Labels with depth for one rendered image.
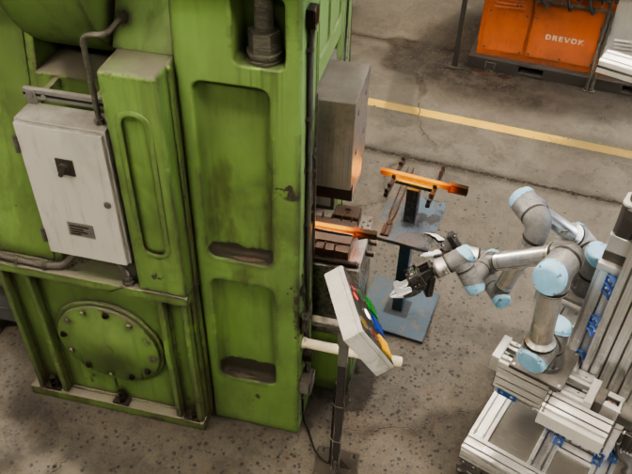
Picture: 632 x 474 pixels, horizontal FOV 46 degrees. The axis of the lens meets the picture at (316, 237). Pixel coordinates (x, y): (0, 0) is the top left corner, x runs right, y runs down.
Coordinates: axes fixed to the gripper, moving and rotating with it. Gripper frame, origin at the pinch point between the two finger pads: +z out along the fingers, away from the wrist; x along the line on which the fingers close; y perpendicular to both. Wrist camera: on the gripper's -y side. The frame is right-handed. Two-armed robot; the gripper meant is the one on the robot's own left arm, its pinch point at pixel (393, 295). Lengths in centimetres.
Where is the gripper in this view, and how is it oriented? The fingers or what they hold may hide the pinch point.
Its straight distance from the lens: 299.7
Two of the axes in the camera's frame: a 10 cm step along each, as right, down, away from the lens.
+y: -4.7, -5.8, -6.6
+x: 2.0, 6.6, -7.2
